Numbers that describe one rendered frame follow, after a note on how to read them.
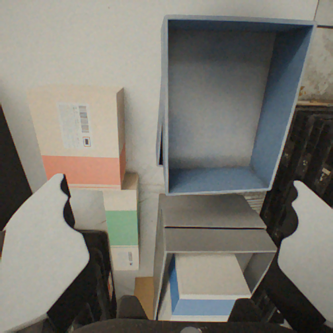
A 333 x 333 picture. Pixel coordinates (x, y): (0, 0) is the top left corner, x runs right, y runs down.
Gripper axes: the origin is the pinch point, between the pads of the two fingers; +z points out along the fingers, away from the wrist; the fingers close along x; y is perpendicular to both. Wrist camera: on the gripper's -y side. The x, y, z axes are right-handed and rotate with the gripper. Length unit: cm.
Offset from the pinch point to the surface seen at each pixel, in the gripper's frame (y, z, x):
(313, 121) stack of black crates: 12, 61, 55
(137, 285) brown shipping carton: 52, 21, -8
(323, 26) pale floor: -26, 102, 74
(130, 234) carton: 26.1, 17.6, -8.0
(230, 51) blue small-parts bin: -7.5, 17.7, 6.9
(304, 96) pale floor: 8, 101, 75
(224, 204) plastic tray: 20.9, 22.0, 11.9
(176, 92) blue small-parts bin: -2.2, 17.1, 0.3
